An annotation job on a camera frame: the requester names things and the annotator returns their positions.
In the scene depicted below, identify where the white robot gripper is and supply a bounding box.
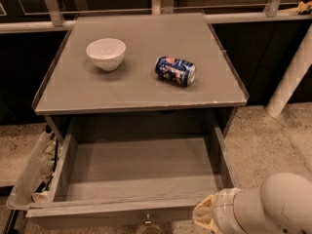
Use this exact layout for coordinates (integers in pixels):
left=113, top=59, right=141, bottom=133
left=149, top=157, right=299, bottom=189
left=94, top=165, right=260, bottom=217
left=192, top=188, right=244, bottom=234

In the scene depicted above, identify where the grey top drawer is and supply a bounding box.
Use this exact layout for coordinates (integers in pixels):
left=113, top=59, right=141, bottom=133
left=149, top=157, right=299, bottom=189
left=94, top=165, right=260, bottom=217
left=27, top=127, right=238, bottom=229

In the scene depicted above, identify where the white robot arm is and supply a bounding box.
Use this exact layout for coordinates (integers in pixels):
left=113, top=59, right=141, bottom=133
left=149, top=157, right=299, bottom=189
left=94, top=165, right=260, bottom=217
left=193, top=33, right=312, bottom=234

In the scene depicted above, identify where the metal drawer knob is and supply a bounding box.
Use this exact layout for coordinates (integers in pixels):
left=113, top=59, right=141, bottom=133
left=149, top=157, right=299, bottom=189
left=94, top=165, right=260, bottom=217
left=143, top=213, right=153, bottom=226

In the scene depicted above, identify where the grey cabinet with flat top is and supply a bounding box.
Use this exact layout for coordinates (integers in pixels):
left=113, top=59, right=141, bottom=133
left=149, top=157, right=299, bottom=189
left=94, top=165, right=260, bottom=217
left=33, top=14, right=248, bottom=136

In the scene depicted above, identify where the blue soda can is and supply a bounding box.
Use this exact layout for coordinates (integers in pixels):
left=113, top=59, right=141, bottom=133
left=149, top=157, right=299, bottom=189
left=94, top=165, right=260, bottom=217
left=155, top=57, right=196, bottom=87

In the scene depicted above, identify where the white ceramic bowl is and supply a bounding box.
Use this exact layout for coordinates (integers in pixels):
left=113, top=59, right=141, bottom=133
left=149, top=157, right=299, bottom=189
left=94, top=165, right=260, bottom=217
left=86, top=38, right=126, bottom=71

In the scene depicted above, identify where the metal railing frame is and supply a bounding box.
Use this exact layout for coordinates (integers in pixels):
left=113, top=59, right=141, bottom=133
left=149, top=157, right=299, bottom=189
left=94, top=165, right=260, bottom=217
left=0, top=0, right=312, bottom=34

